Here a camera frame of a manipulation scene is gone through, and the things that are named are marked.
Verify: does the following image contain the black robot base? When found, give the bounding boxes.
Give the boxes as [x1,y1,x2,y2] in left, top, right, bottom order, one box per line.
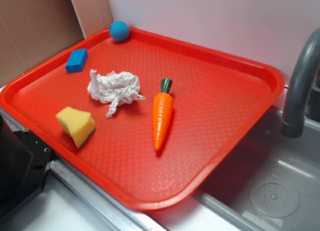
[0,117,53,220]

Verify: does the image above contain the grey toy faucet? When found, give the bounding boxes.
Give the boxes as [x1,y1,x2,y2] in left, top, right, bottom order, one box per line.
[281,28,320,138]

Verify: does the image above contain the orange toy carrot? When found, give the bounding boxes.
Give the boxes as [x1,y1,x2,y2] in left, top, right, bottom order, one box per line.
[152,78,174,152]

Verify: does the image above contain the crumpled white paper towel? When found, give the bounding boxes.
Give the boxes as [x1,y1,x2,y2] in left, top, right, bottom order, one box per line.
[87,69,146,118]

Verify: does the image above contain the red plastic tray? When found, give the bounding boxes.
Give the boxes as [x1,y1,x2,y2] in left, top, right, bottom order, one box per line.
[0,28,284,211]

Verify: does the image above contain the yellow sponge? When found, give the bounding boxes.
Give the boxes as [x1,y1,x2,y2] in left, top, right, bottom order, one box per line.
[55,106,96,149]

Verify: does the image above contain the blue crocheted ball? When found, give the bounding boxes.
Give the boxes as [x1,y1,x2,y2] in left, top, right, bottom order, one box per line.
[109,21,130,42]

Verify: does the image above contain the brown cardboard panel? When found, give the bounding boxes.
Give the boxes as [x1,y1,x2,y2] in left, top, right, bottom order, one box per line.
[0,0,113,87]

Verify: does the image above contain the grey plastic sink basin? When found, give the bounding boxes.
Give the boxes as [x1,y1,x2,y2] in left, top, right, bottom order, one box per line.
[151,108,320,231]

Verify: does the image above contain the blue rectangular block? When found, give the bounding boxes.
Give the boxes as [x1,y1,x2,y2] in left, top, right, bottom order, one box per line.
[65,48,89,74]

